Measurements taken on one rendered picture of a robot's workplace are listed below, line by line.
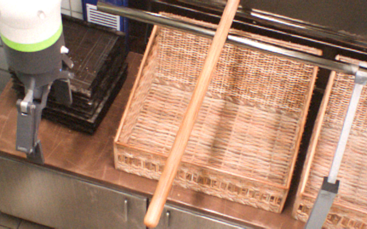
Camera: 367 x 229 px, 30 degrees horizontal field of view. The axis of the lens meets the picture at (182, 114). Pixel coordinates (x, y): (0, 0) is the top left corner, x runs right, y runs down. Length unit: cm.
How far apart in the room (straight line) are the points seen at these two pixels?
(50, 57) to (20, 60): 4
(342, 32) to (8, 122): 113
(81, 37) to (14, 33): 131
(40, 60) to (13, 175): 144
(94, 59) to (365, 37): 85
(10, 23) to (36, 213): 171
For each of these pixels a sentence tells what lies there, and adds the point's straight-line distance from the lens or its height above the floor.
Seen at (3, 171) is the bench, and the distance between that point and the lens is 247.
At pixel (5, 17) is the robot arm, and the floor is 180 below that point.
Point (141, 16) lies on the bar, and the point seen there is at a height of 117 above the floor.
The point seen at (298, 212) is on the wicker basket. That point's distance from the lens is 217.
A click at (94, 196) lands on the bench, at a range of 237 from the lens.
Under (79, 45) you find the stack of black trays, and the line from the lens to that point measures 229.
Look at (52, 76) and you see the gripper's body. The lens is 111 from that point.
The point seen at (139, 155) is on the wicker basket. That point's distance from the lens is 215.
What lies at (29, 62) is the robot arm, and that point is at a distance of 106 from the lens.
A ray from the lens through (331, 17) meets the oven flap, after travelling 219.
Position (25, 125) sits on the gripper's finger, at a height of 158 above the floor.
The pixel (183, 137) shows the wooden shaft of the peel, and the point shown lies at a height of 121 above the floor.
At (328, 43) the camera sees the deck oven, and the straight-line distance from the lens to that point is 229.
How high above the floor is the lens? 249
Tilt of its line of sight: 53 degrees down
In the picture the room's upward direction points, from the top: 5 degrees clockwise
